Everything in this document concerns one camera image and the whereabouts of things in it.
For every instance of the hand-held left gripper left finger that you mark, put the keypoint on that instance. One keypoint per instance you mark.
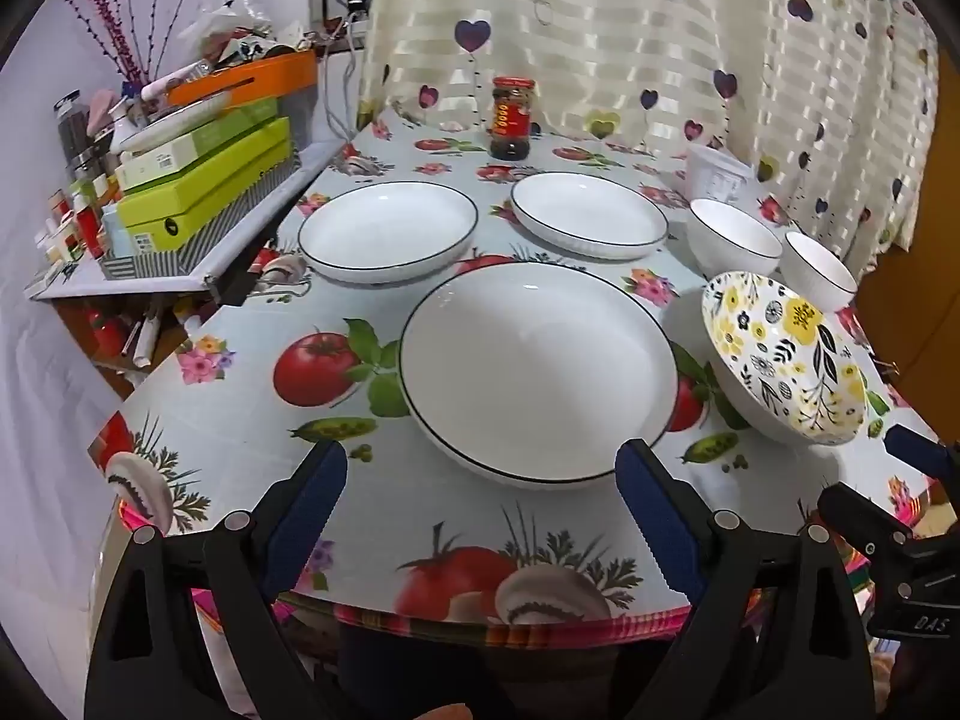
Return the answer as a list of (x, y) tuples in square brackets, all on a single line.
[(307, 510)]

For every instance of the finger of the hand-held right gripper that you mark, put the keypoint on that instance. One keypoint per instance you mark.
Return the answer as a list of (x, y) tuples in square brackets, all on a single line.
[(855, 510), (911, 441)]

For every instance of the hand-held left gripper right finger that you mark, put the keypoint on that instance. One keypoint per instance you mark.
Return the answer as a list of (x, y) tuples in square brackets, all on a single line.
[(660, 517)]

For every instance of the yellow floral plate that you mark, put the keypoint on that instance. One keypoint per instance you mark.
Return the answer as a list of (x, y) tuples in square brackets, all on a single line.
[(787, 360)]

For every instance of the white plate with black rim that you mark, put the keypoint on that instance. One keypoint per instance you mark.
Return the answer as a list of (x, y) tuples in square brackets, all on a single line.
[(589, 214), (386, 229), (536, 367)]

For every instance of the white ribbed bowl black rim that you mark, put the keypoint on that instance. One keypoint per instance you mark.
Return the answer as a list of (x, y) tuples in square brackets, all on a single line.
[(817, 270), (731, 240)]

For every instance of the vegetable print tablecloth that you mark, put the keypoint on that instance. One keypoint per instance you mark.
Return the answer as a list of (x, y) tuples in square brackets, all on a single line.
[(225, 450)]

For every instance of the wooden cabinet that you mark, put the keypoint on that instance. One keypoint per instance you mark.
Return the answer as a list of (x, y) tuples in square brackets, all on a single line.
[(907, 315)]

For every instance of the pink striped cloth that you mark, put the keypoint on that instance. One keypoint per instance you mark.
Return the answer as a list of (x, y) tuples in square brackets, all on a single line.
[(525, 628)]

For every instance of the white tube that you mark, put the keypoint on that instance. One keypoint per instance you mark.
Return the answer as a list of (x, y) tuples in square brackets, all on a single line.
[(146, 341)]

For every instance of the red container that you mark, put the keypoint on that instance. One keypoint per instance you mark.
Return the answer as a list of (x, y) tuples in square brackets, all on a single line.
[(109, 334)]

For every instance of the white shelf board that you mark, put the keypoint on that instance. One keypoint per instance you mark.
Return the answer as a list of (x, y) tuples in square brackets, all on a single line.
[(172, 277)]

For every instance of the striped box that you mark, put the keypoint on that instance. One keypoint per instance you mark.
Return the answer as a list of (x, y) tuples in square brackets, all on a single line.
[(187, 251)]

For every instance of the white plastic tub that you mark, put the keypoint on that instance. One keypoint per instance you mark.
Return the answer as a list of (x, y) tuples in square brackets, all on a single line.
[(716, 172)]

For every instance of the lime green box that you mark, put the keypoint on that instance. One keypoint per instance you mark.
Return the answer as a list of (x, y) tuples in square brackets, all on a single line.
[(210, 191)]

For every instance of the row of small bottles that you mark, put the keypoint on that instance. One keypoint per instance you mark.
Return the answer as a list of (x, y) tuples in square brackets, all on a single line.
[(75, 225)]

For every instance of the pale green flat box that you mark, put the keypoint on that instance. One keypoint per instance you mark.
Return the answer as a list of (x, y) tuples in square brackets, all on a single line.
[(187, 150)]

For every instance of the red-label sauce jar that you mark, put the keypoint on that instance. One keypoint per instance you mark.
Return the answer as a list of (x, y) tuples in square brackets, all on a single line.
[(512, 124)]

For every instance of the white spray bottle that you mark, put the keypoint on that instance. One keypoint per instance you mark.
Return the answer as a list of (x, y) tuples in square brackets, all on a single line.
[(124, 124)]

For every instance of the orange box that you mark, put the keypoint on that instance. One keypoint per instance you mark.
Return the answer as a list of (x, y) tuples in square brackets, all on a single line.
[(247, 79)]

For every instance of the dark glass jar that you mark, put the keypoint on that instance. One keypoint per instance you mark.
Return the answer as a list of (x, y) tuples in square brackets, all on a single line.
[(73, 127)]

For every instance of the cream curtain with hearts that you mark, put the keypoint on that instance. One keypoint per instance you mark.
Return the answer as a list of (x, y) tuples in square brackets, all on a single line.
[(637, 30)]

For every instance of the crumpled plastic bags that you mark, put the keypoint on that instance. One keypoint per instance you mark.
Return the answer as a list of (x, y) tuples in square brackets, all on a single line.
[(232, 15)]

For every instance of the red decorative branches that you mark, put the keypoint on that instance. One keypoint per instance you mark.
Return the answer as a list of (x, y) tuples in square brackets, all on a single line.
[(112, 22)]

